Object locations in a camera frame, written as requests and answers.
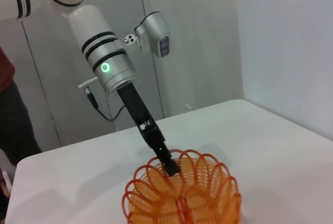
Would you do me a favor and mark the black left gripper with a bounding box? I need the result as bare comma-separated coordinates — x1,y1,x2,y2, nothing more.
116,82,181,178

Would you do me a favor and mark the orange wire basket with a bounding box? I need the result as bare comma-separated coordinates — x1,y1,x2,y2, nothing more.
122,148,242,224

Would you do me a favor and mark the person in red shirt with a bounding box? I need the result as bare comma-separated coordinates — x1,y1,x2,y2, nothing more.
0,46,43,167

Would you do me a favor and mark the left arm gripper cable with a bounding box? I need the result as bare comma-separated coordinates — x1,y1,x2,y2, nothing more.
85,88,127,121

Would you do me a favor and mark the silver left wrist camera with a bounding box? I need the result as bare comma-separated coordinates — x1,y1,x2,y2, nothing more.
119,11,172,58

